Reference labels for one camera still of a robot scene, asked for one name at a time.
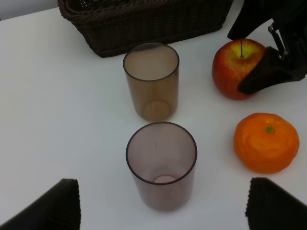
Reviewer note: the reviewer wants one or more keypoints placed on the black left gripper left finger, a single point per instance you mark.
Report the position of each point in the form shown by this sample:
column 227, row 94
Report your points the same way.
column 57, row 209

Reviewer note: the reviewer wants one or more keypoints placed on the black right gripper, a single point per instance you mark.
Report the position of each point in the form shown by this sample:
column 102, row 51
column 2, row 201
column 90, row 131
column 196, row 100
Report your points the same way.
column 286, row 63

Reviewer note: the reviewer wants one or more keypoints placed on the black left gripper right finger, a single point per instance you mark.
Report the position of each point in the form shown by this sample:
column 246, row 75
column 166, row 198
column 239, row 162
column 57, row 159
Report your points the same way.
column 270, row 207

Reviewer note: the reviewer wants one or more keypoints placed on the red yellow apple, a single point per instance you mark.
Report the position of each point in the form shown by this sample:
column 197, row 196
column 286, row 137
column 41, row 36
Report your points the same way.
column 232, row 63

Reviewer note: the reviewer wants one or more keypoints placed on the orange mandarin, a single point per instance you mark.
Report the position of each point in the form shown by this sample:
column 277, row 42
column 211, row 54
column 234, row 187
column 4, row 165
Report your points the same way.
column 266, row 143

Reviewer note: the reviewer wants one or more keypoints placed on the brown translucent plastic cup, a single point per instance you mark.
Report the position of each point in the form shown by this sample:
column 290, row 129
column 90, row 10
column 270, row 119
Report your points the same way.
column 152, row 72

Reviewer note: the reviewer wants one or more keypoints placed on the purple translucent plastic cup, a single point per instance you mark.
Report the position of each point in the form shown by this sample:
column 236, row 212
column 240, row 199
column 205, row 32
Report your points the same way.
column 162, row 158

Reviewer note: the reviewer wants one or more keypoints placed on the dark brown wicker basket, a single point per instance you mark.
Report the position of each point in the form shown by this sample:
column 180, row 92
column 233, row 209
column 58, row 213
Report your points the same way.
column 114, row 27

